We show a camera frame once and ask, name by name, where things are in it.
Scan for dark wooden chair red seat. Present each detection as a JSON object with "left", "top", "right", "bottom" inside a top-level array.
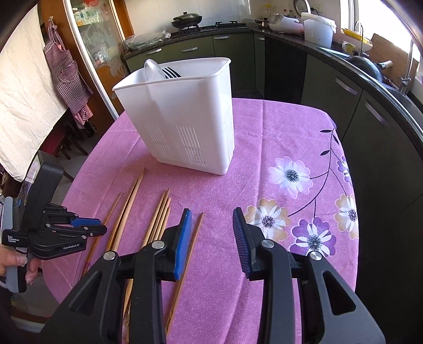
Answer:
[{"left": 42, "top": 109, "right": 90, "bottom": 163}]

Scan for black gas stove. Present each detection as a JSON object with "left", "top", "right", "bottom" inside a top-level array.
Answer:
[{"left": 170, "top": 21, "right": 250, "bottom": 34}]

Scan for dark green kitchen cabinets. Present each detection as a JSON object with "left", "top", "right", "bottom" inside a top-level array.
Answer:
[{"left": 123, "top": 31, "right": 423, "bottom": 265}]

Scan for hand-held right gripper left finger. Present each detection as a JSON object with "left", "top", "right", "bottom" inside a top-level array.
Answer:
[{"left": 38, "top": 208, "right": 193, "bottom": 344}]

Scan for group of wooden chopsticks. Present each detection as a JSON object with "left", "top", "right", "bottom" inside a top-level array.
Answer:
[{"left": 79, "top": 168, "right": 205, "bottom": 344}]

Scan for black pan with handle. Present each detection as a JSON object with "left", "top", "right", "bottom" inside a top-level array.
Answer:
[{"left": 344, "top": 55, "right": 394, "bottom": 84}]

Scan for white plastic utensil holder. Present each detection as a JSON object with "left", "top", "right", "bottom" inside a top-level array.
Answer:
[{"left": 112, "top": 57, "right": 236, "bottom": 175}]

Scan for yellow dish rack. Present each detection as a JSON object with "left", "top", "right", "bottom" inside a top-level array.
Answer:
[{"left": 342, "top": 28, "right": 373, "bottom": 47}]

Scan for black lidded wok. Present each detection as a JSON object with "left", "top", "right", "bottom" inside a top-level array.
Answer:
[{"left": 171, "top": 11, "right": 203, "bottom": 30}]

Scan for straight steel faucet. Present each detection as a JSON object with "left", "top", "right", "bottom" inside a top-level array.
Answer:
[{"left": 398, "top": 38, "right": 416, "bottom": 95}]

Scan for white plastic spoon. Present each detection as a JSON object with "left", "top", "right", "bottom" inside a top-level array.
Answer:
[{"left": 144, "top": 59, "right": 164, "bottom": 83}]

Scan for white rice cooker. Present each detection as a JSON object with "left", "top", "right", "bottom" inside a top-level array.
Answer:
[{"left": 268, "top": 14, "right": 306, "bottom": 35}]

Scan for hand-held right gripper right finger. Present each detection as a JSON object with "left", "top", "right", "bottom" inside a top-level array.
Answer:
[{"left": 232, "top": 207, "right": 385, "bottom": 344}]

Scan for wooden cutting board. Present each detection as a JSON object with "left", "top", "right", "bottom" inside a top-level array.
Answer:
[{"left": 368, "top": 33, "right": 411, "bottom": 88}]

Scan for round white appliance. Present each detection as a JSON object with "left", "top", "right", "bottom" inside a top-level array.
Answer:
[{"left": 292, "top": 0, "right": 312, "bottom": 17}]

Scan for curved steel faucet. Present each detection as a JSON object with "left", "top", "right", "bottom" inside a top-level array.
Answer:
[{"left": 355, "top": 20, "right": 369, "bottom": 55}]

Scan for plastic-wrapped dark tray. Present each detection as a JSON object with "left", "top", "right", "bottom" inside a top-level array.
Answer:
[{"left": 125, "top": 31, "right": 172, "bottom": 51}]

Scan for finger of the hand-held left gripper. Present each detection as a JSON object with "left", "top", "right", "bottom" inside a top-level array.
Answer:
[
  {"left": 44, "top": 203, "right": 102, "bottom": 229},
  {"left": 49, "top": 224, "right": 108, "bottom": 239}
]

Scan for white plastic bucket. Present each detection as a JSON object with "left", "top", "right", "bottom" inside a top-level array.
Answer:
[{"left": 301, "top": 12, "right": 337, "bottom": 48}]

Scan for checkered apron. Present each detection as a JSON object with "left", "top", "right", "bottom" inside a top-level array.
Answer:
[{"left": 43, "top": 18, "right": 95, "bottom": 128}]

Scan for pink floral tablecloth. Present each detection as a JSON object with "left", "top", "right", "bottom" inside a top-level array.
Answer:
[{"left": 46, "top": 97, "right": 360, "bottom": 344}]

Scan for person's left hand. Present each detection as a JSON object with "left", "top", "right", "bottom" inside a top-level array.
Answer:
[{"left": 0, "top": 251, "right": 42, "bottom": 286}]

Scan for glass cabinet door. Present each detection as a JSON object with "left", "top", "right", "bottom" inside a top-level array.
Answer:
[{"left": 63, "top": 0, "right": 133, "bottom": 120}]

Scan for white hanging cloth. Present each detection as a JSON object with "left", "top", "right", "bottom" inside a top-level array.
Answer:
[{"left": 0, "top": 5, "right": 69, "bottom": 182}]

